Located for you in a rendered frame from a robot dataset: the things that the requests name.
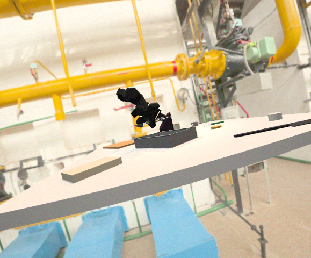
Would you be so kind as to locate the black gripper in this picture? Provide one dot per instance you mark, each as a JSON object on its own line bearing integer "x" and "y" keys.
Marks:
{"x": 148, "y": 115}

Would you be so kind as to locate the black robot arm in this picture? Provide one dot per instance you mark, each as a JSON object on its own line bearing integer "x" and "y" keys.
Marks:
{"x": 134, "y": 96}

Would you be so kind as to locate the light wooden board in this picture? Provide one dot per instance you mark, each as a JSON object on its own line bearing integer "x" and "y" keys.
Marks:
{"x": 120, "y": 145}

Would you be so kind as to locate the grey cylinder with orange lid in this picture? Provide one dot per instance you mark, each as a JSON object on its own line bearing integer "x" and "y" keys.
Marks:
{"x": 176, "y": 126}

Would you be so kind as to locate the beige rectangular block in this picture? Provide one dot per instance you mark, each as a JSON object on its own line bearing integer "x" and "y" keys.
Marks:
{"x": 90, "y": 169}

